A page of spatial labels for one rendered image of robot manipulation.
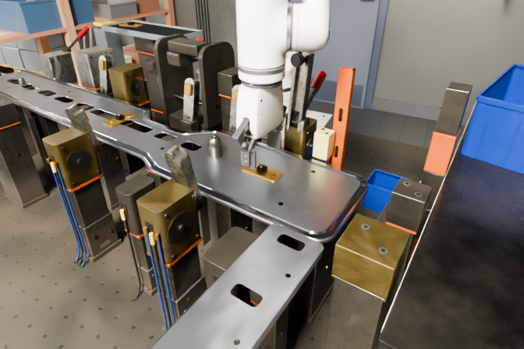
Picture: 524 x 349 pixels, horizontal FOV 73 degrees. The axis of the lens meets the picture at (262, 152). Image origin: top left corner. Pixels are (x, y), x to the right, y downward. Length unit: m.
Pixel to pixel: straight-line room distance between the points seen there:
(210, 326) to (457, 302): 0.30
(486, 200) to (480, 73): 2.93
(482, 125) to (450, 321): 0.44
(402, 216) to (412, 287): 0.13
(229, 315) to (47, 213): 0.89
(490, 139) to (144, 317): 0.81
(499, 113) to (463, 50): 2.77
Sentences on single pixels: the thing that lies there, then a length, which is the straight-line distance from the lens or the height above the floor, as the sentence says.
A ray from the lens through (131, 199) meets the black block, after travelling 0.75.
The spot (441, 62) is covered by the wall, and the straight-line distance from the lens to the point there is 3.60.
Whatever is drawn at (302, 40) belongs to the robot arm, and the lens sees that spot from 0.61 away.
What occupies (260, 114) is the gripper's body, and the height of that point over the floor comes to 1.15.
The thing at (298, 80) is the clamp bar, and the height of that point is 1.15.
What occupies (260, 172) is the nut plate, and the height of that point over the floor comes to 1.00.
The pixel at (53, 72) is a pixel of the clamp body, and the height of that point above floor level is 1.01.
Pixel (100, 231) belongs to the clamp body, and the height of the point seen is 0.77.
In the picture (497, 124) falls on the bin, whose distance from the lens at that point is 0.82.
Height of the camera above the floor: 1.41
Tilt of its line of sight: 30 degrees down
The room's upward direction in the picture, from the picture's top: straight up
